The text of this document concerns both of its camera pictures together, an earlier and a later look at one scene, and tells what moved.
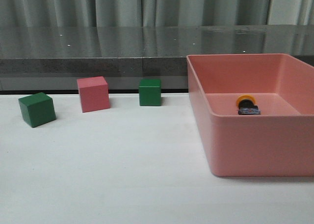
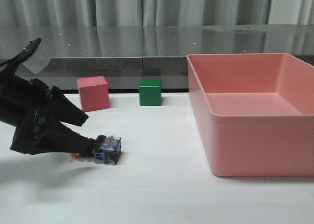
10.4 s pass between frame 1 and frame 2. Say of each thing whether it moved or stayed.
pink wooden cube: stayed
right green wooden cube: stayed
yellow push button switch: moved
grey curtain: stayed
